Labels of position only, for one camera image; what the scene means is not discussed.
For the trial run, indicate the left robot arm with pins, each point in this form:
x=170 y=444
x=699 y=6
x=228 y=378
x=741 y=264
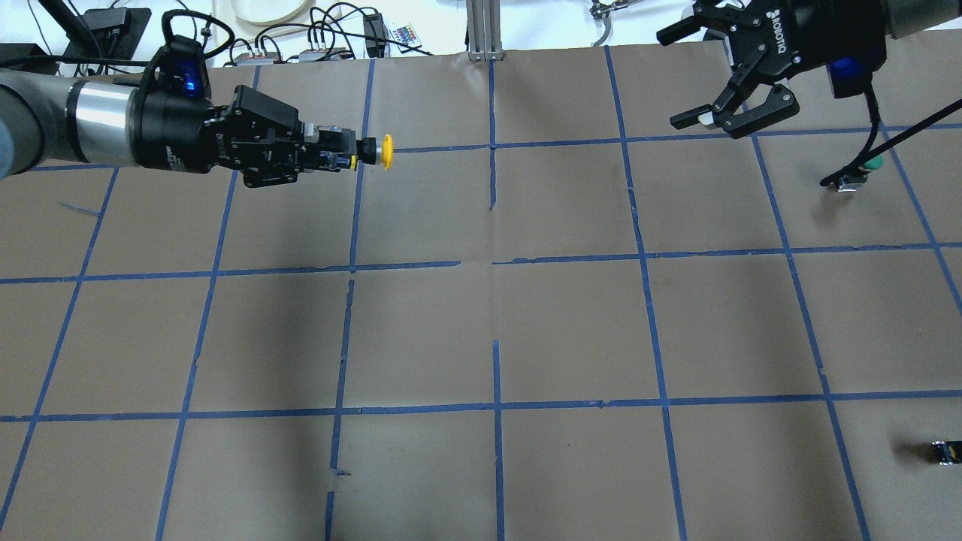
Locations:
x=125 y=125

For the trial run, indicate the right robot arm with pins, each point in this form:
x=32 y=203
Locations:
x=901 y=18

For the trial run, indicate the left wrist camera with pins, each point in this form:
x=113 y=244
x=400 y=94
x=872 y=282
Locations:
x=179 y=67

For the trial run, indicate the black power adapter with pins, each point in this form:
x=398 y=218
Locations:
x=375 y=32

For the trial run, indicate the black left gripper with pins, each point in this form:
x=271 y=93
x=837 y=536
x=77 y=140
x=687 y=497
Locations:
x=174 y=134

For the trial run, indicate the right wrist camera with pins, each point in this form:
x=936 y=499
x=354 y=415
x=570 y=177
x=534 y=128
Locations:
x=853 y=75

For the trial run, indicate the white round plate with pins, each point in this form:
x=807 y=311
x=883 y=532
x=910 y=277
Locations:
x=268 y=12

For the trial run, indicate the green push button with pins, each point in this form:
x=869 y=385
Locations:
x=853 y=180

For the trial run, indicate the aluminium frame post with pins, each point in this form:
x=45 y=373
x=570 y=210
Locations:
x=484 y=42

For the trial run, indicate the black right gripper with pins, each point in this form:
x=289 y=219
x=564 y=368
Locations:
x=782 y=46

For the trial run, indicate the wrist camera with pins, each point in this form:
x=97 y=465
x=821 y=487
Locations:
x=853 y=75
x=179 y=67

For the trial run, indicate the yellow push button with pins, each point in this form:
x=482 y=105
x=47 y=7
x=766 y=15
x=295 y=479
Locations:
x=373 y=151

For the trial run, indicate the small black switch block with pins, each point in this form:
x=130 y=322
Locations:
x=946 y=453

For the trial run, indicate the colourful remote control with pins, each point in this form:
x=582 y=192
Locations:
x=405 y=36

